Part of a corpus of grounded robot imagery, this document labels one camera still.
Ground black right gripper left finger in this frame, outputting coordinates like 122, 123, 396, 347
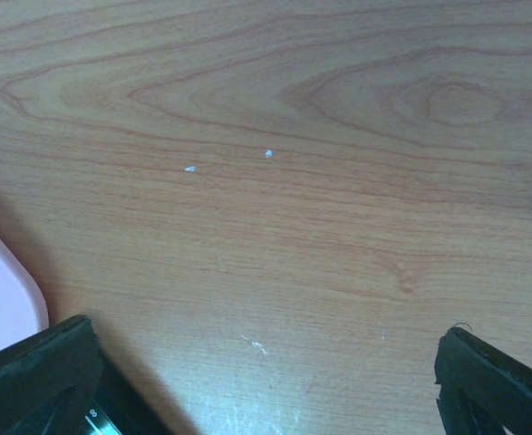
0, 315, 102, 434

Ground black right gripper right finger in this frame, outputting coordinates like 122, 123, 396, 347
434, 326, 532, 434

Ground black white chess board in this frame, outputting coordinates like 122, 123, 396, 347
80, 356, 173, 435

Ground pink plastic tray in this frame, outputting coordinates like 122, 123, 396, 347
0, 239, 49, 351

